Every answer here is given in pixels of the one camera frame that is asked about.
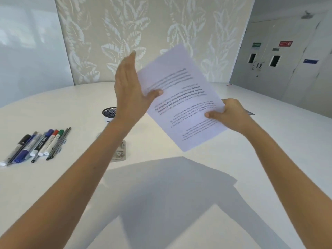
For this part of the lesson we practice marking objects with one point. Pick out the green door sign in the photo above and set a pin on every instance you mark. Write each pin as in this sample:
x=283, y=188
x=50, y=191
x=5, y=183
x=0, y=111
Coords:
x=256, y=46

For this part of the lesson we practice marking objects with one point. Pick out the row of pens and markers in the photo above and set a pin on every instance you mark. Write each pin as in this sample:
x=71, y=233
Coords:
x=33, y=146

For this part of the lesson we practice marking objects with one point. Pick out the blue wall sign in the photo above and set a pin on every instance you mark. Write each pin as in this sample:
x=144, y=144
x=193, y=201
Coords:
x=310, y=61

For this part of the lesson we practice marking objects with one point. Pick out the person's right forearm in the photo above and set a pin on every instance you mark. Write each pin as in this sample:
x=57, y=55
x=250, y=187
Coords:
x=293, y=184

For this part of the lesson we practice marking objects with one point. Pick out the grey door with red sign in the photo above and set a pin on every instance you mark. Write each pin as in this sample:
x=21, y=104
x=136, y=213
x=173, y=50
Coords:
x=288, y=69

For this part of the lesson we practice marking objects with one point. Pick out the person's left hand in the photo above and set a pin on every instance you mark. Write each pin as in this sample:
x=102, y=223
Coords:
x=127, y=95

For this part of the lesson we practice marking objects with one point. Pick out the red door sign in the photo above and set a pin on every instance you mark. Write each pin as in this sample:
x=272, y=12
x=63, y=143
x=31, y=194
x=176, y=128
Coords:
x=285, y=43

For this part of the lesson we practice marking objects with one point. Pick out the black mesh pen cup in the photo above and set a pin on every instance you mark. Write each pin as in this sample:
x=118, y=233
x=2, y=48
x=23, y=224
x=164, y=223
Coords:
x=109, y=114

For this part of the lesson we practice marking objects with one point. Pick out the person's left forearm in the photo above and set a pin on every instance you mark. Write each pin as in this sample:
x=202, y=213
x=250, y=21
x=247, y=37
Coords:
x=67, y=184

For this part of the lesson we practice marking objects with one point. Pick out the white printed paper sheets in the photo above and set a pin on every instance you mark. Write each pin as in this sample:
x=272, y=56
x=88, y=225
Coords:
x=181, y=101

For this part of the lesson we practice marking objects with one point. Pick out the person's left thumb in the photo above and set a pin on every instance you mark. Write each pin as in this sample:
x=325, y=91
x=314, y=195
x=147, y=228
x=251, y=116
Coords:
x=154, y=93

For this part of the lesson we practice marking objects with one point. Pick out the grey door closer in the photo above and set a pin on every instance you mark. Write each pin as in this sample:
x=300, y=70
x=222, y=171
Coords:
x=307, y=14

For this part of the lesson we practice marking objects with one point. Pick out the person's right thumb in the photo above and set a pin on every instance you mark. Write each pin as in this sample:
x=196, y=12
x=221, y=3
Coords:
x=214, y=114

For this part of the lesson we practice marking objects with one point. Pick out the person's right hand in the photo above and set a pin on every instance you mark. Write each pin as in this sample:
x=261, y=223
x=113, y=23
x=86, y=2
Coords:
x=232, y=116

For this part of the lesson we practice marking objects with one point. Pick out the grey door with green sign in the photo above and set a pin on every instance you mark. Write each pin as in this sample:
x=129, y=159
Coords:
x=246, y=64

